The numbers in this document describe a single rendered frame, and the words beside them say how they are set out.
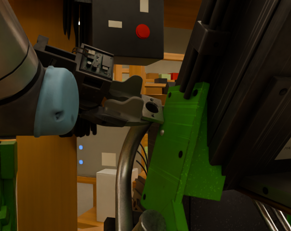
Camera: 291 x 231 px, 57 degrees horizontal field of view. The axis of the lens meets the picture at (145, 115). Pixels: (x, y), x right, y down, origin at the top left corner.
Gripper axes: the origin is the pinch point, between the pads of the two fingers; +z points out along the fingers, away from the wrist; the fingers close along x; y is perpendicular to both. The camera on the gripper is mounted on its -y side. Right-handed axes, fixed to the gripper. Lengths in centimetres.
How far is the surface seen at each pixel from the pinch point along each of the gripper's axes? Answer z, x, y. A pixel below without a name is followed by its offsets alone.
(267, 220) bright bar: 17.6, -17.6, 2.8
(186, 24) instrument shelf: 17, 47, -1
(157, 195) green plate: 2.8, -13.5, -3.0
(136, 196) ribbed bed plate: 5.0, -7.3, -15.8
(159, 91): 268, 572, -417
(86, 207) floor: 57, 115, -280
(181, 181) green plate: 3.1, -14.7, 3.6
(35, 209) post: -12.1, -3.2, -37.5
